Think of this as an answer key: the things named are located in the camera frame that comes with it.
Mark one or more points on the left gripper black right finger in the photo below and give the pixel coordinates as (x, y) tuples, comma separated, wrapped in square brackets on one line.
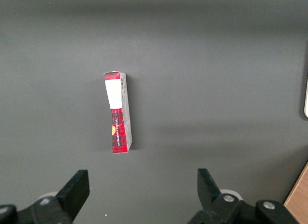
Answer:
[(216, 207)]

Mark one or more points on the beige plastic tray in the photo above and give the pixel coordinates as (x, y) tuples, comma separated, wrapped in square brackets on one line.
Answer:
[(306, 99)]

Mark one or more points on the wooden drawer cabinet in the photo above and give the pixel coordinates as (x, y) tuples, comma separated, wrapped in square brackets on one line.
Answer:
[(298, 200)]

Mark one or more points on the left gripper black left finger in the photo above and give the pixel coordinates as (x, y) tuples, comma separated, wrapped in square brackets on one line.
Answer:
[(60, 204)]

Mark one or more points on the red grey cardboard box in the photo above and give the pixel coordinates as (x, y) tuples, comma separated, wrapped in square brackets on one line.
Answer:
[(118, 132)]

